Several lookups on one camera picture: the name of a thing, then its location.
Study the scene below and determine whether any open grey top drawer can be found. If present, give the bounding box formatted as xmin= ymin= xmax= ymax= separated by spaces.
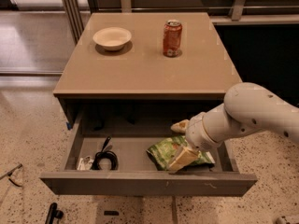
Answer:
xmin=40 ymin=110 xmax=257 ymax=196

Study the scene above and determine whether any grey cabinet with counter top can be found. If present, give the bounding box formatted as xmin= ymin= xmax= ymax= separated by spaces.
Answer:
xmin=53 ymin=13 xmax=241 ymax=123

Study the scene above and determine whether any orange soda can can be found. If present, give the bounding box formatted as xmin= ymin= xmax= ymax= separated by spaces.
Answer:
xmin=163 ymin=20 xmax=182 ymax=57

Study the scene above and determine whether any small white packet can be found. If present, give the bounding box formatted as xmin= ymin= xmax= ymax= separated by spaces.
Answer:
xmin=77 ymin=156 xmax=94 ymax=171

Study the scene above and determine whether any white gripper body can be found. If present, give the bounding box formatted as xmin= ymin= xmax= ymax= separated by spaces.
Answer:
xmin=185 ymin=112 xmax=221 ymax=152

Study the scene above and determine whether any white paper bowl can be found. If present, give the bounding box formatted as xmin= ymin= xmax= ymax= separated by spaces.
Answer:
xmin=93 ymin=27 xmax=132 ymax=51

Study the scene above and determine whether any black tool on floor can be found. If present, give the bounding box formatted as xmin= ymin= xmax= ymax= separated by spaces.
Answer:
xmin=45 ymin=203 xmax=64 ymax=224

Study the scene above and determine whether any coiled black cable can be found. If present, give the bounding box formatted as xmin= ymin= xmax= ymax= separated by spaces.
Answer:
xmin=91 ymin=135 xmax=120 ymax=172

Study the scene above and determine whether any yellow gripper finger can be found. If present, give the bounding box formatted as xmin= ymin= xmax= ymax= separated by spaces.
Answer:
xmin=167 ymin=146 xmax=199 ymax=172
xmin=171 ymin=119 xmax=189 ymax=133

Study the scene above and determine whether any green jalapeno chip bag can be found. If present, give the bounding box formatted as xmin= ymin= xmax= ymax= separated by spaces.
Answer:
xmin=147 ymin=135 xmax=215 ymax=171

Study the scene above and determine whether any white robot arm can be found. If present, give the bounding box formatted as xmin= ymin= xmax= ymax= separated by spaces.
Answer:
xmin=167 ymin=82 xmax=299 ymax=172

